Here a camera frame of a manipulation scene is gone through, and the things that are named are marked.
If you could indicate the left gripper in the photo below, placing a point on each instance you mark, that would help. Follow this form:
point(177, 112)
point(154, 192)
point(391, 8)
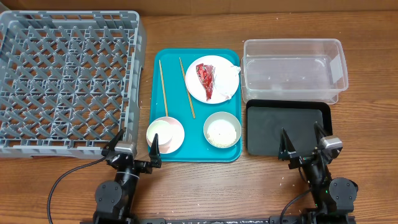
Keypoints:
point(155, 154)

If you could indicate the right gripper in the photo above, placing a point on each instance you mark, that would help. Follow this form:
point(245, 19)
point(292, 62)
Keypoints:
point(306, 159)

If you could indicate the white cup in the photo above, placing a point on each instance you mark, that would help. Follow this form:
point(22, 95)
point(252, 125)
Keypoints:
point(164, 131)

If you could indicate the wooden chopstick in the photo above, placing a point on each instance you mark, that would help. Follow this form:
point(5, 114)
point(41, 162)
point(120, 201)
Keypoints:
point(163, 88)
point(188, 93)

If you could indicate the grey-green bowl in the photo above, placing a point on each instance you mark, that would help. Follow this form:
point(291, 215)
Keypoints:
point(225, 116)

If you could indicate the white rice grains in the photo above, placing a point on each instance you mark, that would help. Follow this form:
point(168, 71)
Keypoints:
point(221, 133)

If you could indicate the white napkin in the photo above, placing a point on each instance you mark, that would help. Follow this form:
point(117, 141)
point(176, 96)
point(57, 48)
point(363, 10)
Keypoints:
point(226, 80)

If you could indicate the red snack wrapper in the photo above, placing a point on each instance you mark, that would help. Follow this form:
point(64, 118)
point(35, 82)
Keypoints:
point(206, 77)

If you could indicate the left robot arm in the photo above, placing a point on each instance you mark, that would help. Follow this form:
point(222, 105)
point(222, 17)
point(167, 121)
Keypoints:
point(114, 198)

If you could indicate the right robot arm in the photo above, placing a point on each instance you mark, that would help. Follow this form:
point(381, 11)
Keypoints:
point(333, 197)

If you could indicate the black waste tray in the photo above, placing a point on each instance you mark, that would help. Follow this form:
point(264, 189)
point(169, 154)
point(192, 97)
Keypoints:
point(267, 118)

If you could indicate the clear plastic waste bin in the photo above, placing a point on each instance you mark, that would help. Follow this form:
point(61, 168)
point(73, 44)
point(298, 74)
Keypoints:
point(293, 70)

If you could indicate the pink saucer plate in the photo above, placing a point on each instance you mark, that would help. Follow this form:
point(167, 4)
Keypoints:
point(178, 135)

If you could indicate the teal serving tray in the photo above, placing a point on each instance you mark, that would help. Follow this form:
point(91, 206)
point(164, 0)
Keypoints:
point(195, 148)

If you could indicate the grey plastic dish rack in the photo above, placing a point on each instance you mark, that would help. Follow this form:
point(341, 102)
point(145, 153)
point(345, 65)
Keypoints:
point(69, 81)

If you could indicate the white round plate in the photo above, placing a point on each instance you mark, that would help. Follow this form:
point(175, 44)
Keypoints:
point(195, 87)

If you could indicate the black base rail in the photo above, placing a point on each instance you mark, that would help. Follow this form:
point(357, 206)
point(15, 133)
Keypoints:
point(270, 220)

